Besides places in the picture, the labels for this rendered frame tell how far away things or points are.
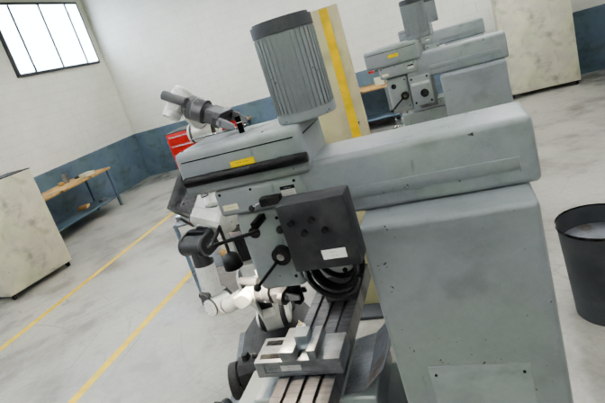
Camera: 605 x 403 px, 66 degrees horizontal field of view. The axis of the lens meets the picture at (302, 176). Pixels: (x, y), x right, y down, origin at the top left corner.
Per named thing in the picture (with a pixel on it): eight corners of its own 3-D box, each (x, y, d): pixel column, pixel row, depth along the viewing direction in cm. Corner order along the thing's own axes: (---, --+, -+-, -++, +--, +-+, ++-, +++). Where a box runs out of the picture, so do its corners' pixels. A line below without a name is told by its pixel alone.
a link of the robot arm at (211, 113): (231, 127, 174) (203, 117, 177) (235, 102, 170) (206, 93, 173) (214, 136, 163) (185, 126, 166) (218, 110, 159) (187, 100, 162)
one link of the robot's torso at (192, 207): (185, 235, 240) (157, 221, 206) (205, 174, 249) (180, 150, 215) (239, 248, 235) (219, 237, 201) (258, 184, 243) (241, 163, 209)
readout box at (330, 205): (294, 275, 133) (272, 208, 128) (302, 259, 141) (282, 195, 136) (362, 266, 126) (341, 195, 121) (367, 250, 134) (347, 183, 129)
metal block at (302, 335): (298, 350, 179) (293, 336, 177) (302, 339, 184) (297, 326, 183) (311, 349, 177) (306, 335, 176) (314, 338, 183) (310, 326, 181)
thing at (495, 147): (285, 226, 159) (267, 171, 154) (303, 200, 180) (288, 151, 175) (544, 182, 132) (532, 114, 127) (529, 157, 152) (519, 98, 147)
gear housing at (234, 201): (221, 219, 164) (212, 192, 162) (247, 192, 186) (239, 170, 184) (309, 202, 153) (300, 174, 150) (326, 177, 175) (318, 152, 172)
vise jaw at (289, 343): (281, 362, 177) (277, 353, 176) (292, 335, 191) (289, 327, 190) (295, 361, 175) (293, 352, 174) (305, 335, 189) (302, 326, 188)
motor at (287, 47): (271, 129, 150) (239, 30, 142) (289, 115, 168) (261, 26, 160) (329, 115, 143) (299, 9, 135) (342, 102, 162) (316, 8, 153)
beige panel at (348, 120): (353, 321, 367) (262, 26, 307) (360, 292, 403) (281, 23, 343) (419, 315, 349) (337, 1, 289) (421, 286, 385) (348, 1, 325)
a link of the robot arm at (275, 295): (277, 291, 177) (254, 291, 184) (285, 313, 180) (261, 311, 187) (294, 273, 187) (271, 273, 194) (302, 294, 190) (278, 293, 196)
